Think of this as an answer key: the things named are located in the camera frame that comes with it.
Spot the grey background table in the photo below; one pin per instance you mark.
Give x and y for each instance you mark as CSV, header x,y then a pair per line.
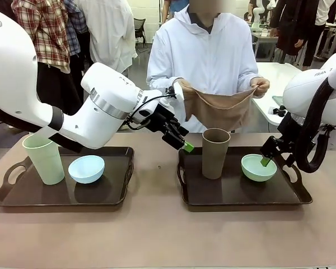
x,y
264,39

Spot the light green plastic bowl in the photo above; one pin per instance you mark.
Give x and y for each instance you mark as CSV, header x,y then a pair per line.
x,y
254,172

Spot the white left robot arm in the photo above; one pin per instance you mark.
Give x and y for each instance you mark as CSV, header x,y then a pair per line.
x,y
16,84

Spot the person's right hand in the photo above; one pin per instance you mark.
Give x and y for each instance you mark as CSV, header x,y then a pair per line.
x,y
179,81

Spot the dark brown tray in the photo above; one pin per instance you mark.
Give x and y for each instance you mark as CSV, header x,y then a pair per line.
x,y
229,193
106,193

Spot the bystander in black clothes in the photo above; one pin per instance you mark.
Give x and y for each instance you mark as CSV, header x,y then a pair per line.
x,y
294,25

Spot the person's left forearm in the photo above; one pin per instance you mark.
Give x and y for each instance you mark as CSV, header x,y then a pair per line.
x,y
249,64

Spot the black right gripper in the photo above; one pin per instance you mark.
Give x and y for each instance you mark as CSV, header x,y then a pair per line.
x,y
277,148

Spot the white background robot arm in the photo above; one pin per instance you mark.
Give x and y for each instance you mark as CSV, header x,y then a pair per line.
x,y
258,11

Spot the bystander in white shirt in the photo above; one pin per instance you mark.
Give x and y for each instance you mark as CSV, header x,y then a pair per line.
x,y
109,30

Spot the small black clamp object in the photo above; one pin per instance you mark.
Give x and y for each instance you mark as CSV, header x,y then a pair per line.
x,y
280,111

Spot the person's white hoodie torso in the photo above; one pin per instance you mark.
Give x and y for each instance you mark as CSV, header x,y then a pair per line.
x,y
201,56

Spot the light green plastic cup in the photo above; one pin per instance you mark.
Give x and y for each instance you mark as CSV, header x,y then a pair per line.
x,y
46,165

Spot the light blue plastic bowl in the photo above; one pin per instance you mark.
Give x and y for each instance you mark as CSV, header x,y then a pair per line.
x,y
86,171

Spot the brown plastic cup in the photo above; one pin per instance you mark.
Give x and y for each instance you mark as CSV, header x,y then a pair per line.
x,y
215,157

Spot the bystander in blue top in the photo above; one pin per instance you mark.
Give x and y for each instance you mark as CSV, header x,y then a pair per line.
x,y
173,7

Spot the tan cloth mat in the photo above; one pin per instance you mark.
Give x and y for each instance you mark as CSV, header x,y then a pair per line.
x,y
218,109

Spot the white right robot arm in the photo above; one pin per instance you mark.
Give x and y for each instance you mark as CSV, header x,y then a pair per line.
x,y
302,92

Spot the person's left hand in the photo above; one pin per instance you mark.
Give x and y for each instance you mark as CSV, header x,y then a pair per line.
x,y
261,85

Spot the white side table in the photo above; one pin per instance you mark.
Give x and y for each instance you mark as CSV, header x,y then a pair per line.
x,y
271,75

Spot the person's right forearm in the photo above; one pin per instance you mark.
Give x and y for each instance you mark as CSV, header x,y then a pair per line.
x,y
159,84

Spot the bystander in plaid shirt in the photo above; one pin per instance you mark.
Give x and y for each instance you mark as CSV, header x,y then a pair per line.
x,y
50,30

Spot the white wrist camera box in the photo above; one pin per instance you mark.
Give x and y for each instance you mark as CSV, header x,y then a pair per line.
x,y
178,92

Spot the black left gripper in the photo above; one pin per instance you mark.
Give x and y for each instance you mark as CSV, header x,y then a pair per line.
x,y
156,119

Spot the black office chair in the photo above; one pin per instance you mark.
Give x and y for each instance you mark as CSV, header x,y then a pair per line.
x,y
140,30

